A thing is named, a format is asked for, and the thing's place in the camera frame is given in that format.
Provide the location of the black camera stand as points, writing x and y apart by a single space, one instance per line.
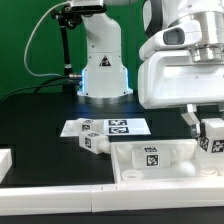
67 20

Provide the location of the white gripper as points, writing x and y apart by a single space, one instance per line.
172 79

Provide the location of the white U-shaped fence wall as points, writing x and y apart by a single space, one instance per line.
199 192

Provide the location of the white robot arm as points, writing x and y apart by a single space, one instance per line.
104 77

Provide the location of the white marker sheet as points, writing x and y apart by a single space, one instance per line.
112 127

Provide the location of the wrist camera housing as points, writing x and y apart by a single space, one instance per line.
181 36

